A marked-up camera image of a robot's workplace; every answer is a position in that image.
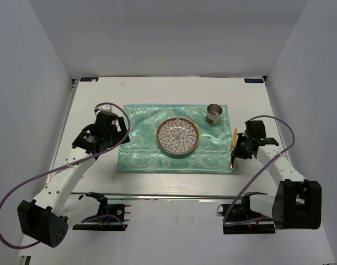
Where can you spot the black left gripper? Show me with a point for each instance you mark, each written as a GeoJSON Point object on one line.
{"type": "Point", "coordinates": [121, 134]}

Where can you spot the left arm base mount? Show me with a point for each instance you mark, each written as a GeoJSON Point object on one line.
{"type": "Point", "coordinates": [111, 215]}

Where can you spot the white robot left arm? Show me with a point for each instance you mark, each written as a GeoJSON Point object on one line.
{"type": "Point", "coordinates": [47, 217]}

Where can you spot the blue label sticker right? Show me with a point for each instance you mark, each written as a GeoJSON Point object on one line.
{"type": "Point", "coordinates": [253, 80]}

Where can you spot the blue label sticker left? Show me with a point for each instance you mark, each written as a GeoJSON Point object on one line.
{"type": "Point", "coordinates": [89, 79]}

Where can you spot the blue label sticker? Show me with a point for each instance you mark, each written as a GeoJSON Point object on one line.
{"type": "Point", "coordinates": [253, 80]}
{"type": "Point", "coordinates": [89, 79]}

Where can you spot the gold knife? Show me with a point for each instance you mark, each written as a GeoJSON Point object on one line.
{"type": "Point", "coordinates": [233, 145]}

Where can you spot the patterned orange rim plate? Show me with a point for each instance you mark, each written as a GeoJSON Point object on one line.
{"type": "Point", "coordinates": [177, 136]}

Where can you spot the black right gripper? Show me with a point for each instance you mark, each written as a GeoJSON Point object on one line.
{"type": "Point", "coordinates": [237, 150]}

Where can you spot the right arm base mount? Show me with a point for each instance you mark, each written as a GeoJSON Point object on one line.
{"type": "Point", "coordinates": [251, 215]}

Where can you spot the green satin cloth napkin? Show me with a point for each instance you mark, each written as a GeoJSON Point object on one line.
{"type": "Point", "coordinates": [142, 154]}

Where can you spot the metal cup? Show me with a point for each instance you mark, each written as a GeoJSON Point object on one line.
{"type": "Point", "coordinates": [213, 113]}

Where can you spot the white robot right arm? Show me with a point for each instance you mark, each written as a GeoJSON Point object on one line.
{"type": "Point", "coordinates": [297, 203]}

